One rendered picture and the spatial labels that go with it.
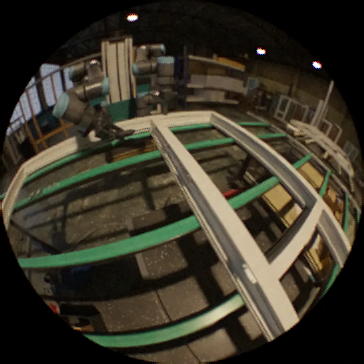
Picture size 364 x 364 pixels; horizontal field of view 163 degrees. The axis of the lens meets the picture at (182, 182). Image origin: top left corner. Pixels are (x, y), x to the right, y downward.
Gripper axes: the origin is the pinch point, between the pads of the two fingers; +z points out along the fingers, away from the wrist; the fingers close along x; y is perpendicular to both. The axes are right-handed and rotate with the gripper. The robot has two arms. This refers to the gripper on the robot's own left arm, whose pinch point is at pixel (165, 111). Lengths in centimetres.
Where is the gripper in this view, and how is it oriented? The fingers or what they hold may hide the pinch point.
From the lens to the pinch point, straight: 81.3
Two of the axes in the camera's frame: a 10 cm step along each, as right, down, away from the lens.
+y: 9.2, -2.6, 3.0
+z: -0.4, 6.8, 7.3
